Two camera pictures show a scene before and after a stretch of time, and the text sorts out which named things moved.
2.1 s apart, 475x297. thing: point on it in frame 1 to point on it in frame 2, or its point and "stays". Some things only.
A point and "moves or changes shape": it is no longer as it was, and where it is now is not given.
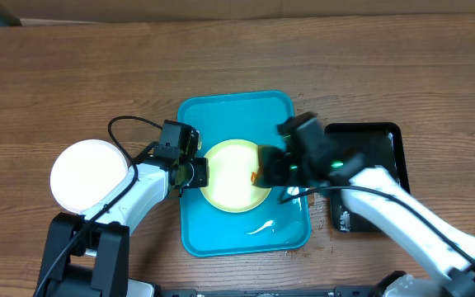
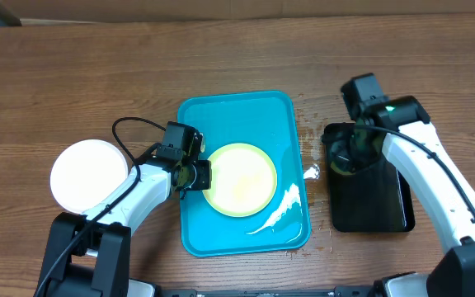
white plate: x=84 y=171 stays
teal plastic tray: x=253 y=117 stays
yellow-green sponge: x=253 y=176 moves or changes shape
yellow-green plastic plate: x=231 y=164 stays
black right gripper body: x=289 y=173 to x=350 y=153
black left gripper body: x=197 y=173 stays
